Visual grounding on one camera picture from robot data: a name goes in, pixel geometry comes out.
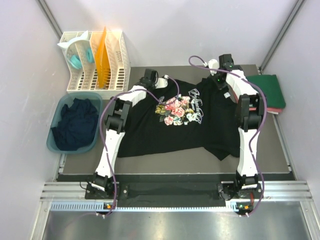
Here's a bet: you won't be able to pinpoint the black t shirt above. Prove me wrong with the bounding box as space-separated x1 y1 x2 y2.
117 78 240 161

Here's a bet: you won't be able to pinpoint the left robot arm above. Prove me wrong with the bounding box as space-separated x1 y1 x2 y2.
91 68 159 199

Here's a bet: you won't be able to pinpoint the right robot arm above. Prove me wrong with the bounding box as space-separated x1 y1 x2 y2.
207 53 267 198

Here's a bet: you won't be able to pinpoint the folded green t shirt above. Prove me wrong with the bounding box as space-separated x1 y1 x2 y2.
246 74 286 111

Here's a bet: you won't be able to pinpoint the orange plastic folder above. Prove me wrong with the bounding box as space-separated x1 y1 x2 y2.
95 27 111 89

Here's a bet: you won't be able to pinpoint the white file organizer rack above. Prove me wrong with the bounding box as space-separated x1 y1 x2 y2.
59 30 131 99

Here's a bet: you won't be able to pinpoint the folded pink t shirt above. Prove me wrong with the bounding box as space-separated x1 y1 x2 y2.
267 107 283 115

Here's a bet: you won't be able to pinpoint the teal cat ear headphones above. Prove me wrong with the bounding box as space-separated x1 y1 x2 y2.
57 30 90 70

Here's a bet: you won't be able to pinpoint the navy blue t shirt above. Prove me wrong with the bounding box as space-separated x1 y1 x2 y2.
51 98 99 151

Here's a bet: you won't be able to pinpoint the teal plastic bin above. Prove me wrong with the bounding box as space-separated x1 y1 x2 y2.
46 91 104 154

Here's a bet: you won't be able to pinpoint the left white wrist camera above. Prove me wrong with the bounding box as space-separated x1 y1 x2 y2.
155 74 169 89

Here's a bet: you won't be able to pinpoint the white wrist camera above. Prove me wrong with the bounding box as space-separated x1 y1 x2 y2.
202 59 220 76
155 74 169 89

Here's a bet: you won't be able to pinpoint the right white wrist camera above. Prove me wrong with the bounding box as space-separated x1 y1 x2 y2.
202 59 220 76

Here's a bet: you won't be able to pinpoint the right corner aluminium post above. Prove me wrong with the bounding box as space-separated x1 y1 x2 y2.
257 0 307 74

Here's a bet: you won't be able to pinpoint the corner aluminium post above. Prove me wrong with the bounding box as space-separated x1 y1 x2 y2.
36 0 63 39
257 0 307 74

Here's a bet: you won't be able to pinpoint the left corner aluminium post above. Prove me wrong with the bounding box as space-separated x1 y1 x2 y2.
36 0 63 39

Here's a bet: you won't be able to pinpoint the white cable duct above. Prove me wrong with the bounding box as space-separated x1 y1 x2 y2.
50 201 250 213

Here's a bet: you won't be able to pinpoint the aluminium frame rail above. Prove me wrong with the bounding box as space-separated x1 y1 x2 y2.
40 181 313 202

